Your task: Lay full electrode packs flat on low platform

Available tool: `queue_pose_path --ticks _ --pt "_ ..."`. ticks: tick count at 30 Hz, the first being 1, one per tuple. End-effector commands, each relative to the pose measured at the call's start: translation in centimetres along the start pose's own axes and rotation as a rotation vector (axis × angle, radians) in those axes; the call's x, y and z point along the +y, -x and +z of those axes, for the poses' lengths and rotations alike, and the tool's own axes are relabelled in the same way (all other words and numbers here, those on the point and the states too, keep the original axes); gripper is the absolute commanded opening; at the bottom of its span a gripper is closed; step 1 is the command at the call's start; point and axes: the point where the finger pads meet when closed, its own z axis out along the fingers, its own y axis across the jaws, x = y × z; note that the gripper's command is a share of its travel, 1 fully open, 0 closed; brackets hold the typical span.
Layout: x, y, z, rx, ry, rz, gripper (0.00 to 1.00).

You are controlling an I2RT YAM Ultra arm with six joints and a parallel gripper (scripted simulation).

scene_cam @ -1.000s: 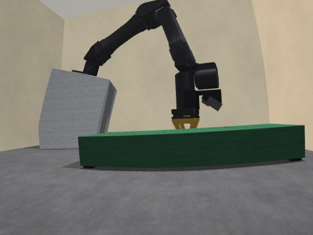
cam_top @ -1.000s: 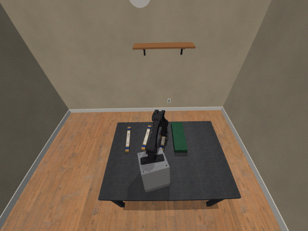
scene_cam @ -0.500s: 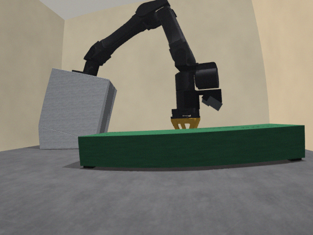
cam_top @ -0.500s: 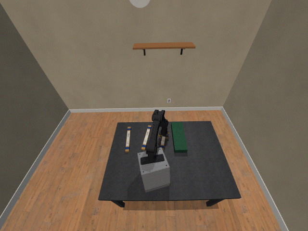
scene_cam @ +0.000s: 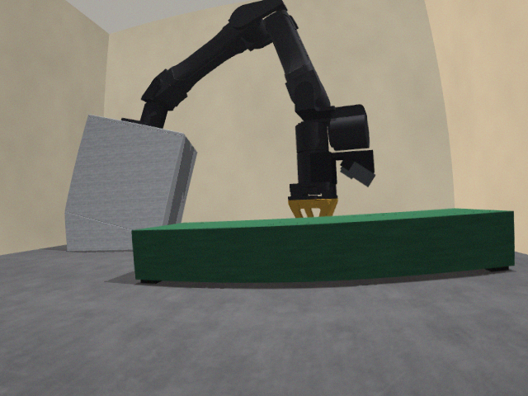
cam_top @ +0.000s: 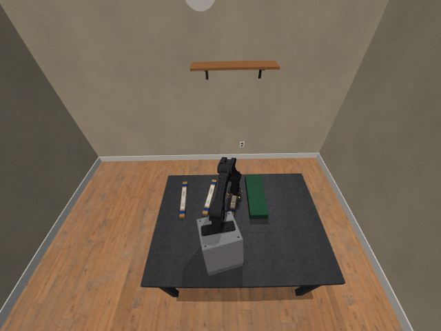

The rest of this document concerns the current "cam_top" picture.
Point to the brown flat pack with blue bands and white label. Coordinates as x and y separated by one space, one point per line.
209 198

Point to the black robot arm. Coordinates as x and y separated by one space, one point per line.
217 209

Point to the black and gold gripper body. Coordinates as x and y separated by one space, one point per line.
235 192

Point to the brown welding electrode pack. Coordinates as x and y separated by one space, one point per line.
183 200

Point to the low green platform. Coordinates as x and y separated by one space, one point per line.
256 197

